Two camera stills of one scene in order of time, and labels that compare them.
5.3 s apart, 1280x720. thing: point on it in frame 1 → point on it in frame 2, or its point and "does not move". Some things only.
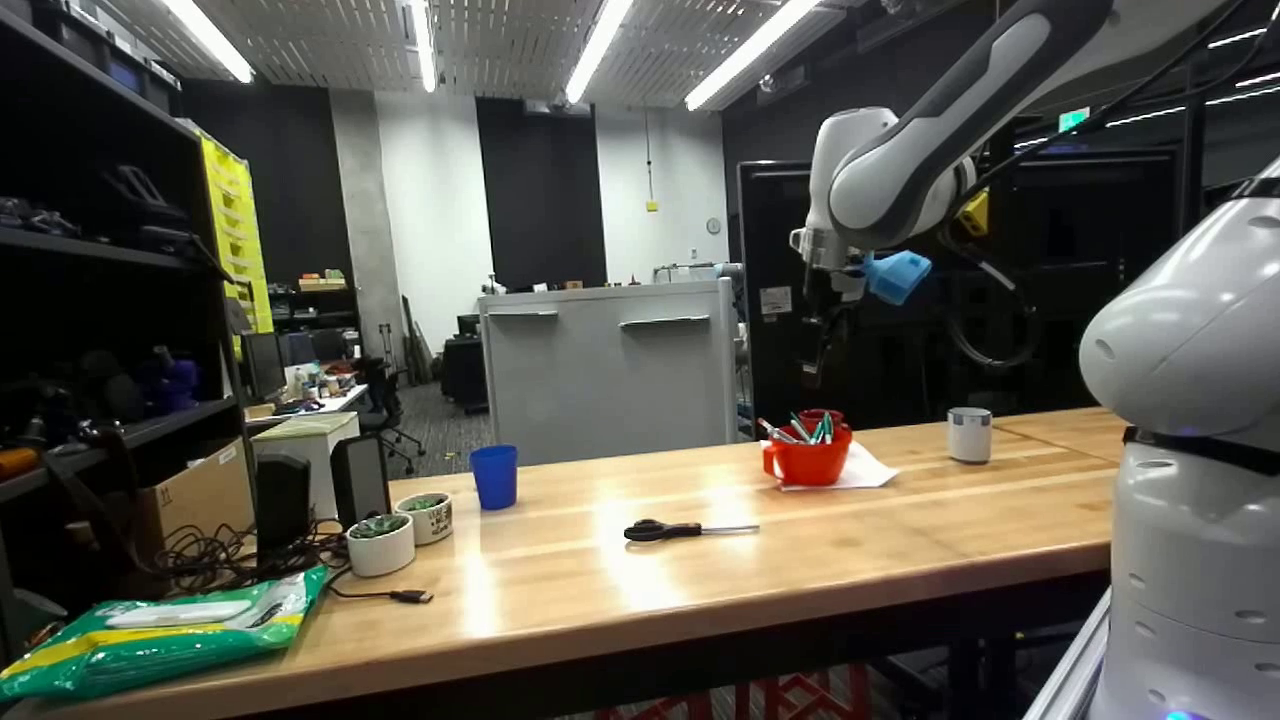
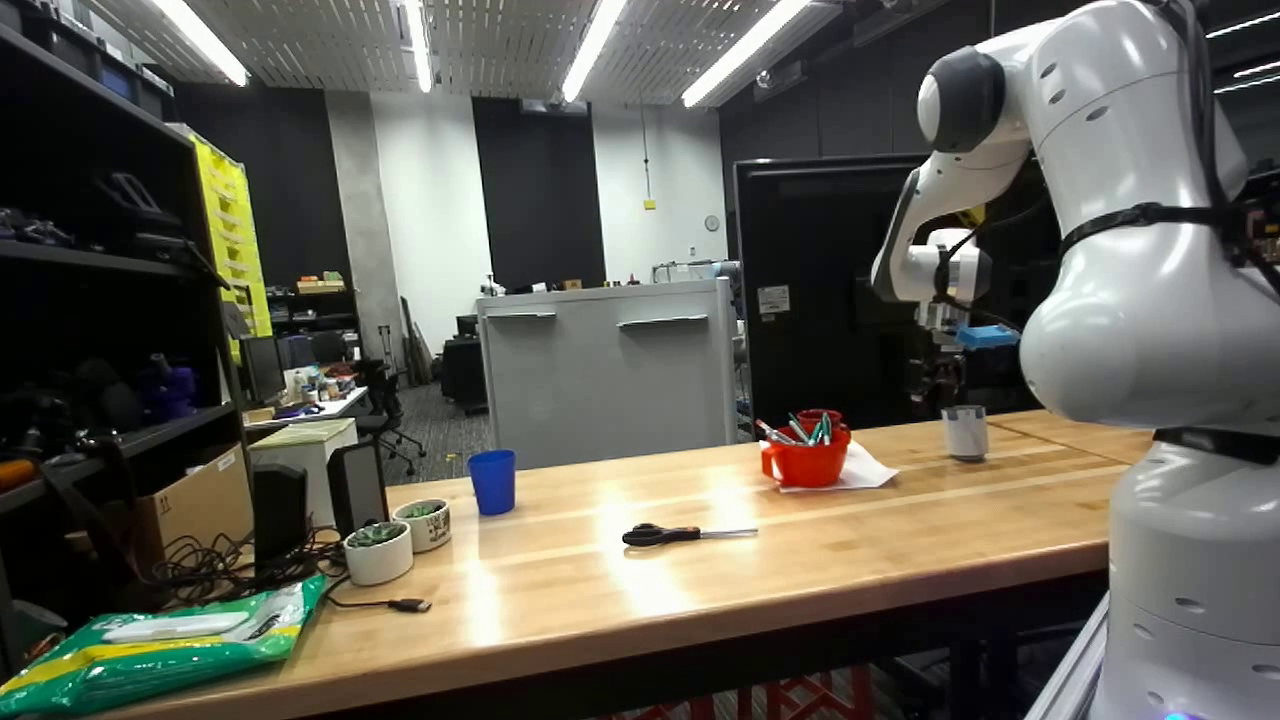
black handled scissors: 656,529 does not move
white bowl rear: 428,516 does not move
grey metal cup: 968,433 does not move
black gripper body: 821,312 → 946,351
